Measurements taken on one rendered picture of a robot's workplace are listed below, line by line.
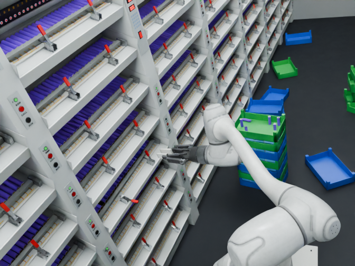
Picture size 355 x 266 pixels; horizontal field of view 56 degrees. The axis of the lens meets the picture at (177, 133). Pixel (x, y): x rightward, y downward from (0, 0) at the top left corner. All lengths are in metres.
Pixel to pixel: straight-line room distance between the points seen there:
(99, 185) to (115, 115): 0.31
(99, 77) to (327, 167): 1.84
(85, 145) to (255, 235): 0.76
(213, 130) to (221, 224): 1.10
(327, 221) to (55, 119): 0.92
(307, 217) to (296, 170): 1.65
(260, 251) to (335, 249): 1.31
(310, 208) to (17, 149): 0.91
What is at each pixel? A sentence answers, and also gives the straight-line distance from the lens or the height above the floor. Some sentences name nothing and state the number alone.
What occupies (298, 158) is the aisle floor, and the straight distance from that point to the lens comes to 2.76.
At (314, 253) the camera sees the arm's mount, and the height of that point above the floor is 0.30.
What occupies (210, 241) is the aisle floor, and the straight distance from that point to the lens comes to 2.30.
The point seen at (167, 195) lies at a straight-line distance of 2.10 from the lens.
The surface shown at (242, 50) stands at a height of 0.62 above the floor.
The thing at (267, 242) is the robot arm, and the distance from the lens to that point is 0.98.
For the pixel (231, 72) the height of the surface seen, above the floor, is 0.55.
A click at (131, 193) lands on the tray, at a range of 1.68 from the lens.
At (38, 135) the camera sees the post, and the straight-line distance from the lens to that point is 1.19.
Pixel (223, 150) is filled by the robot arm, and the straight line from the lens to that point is 1.45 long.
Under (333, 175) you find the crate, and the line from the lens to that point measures 2.63.
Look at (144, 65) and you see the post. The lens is 1.64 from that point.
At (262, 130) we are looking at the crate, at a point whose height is 0.48.
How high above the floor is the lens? 1.88
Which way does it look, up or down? 36 degrees down
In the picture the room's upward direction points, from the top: 16 degrees counter-clockwise
